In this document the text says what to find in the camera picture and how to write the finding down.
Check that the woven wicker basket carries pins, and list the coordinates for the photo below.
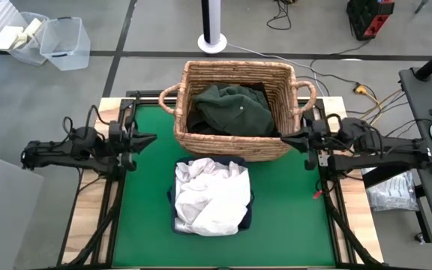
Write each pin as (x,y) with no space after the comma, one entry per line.
(219,73)

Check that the navy and white fabric bin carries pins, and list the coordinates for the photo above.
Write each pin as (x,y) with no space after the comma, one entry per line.
(171,221)

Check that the dark green garment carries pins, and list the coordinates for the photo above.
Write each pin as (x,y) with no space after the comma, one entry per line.
(234,112)

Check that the black and red crate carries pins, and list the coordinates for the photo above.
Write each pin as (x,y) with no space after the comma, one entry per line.
(369,18)

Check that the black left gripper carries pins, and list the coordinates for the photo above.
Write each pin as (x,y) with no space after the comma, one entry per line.
(124,138)

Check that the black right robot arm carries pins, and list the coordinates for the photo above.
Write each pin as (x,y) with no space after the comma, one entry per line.
(381,150)

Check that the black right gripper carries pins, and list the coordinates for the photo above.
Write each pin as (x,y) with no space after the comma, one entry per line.
(315,138)

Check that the white tower fan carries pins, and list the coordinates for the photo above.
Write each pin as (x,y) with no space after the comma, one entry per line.
(212,41)

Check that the red clip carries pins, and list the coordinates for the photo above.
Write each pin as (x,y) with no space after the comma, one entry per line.
(317,194)

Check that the clear bag of white items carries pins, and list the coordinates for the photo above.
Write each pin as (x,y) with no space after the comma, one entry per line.
(392,191)

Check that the empty clear plastic bin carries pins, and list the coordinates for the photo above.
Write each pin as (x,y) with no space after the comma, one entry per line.
(66,45)

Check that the green table mat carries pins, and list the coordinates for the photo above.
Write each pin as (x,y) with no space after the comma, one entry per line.
(144,210)

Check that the clear bin with foam pieces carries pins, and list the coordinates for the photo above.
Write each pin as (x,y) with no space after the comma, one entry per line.
(28,45)

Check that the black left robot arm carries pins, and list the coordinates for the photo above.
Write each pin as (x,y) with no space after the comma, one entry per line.
(58,153)

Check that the yellow plug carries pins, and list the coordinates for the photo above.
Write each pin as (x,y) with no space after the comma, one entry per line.
(360,89)

